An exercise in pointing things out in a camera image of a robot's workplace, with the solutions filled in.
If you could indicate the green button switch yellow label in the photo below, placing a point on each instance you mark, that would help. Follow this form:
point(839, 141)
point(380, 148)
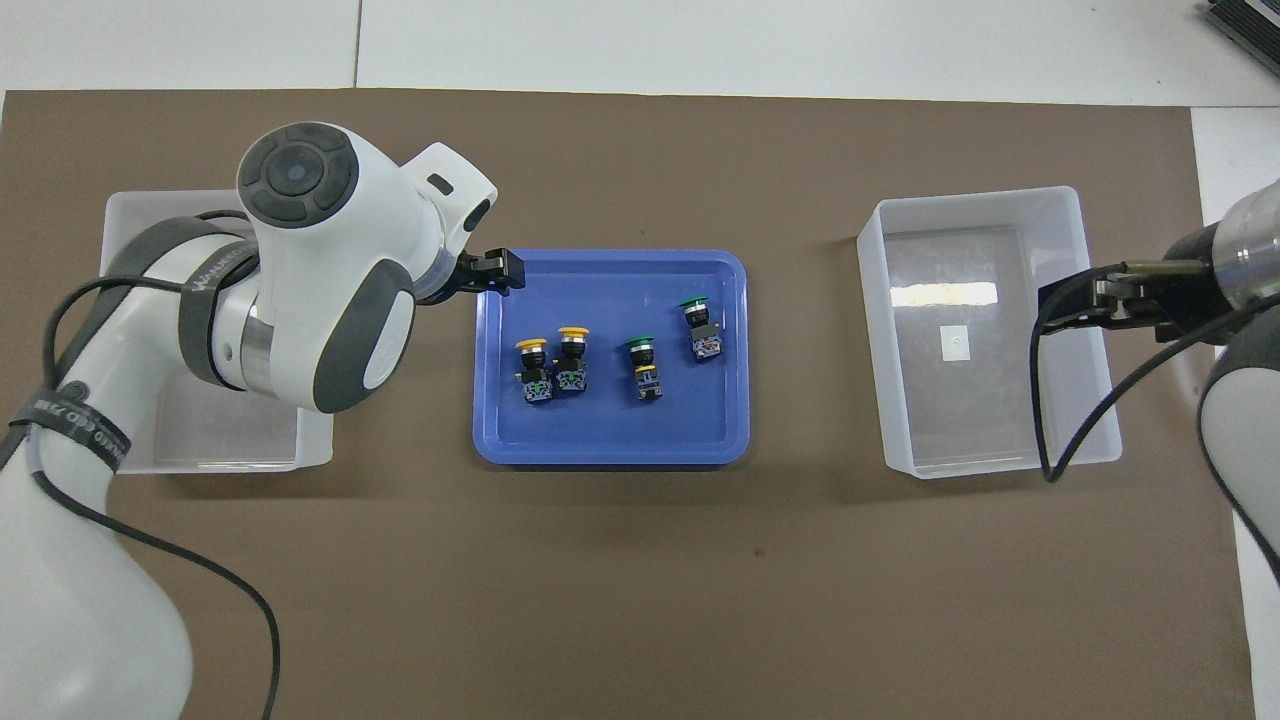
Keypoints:
point(645, 370)

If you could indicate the yellow push button switch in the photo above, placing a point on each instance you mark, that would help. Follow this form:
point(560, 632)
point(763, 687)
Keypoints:
point(533, 375)
point(572, 365)

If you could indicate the white paper label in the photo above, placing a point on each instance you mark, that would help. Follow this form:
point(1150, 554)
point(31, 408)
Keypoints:
point(956, 342)

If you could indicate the blue plastic tray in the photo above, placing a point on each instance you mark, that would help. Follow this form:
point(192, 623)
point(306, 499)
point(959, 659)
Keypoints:
point(610, 430)

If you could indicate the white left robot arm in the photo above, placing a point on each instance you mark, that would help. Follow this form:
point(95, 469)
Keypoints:
point(330, 250)

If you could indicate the green push button switch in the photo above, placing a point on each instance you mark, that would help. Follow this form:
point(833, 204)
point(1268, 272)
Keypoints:
point(702, 330)

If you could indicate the brown paper mat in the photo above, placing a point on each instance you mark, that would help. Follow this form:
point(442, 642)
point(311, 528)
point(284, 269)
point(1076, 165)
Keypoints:
point(640, 600)

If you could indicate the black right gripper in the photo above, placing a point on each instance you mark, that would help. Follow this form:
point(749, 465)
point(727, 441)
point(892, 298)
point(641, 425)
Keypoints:
point(1190, 300)

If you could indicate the translucent white plastic box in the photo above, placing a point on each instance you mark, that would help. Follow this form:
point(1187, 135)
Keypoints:
point(180, 430)
point(1000, 420)

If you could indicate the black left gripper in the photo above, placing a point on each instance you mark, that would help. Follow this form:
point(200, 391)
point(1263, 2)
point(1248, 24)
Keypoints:
point(462, 278)

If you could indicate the grey ribbed device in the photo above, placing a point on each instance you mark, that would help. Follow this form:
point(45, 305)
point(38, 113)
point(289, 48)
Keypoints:
point(1250, 25)

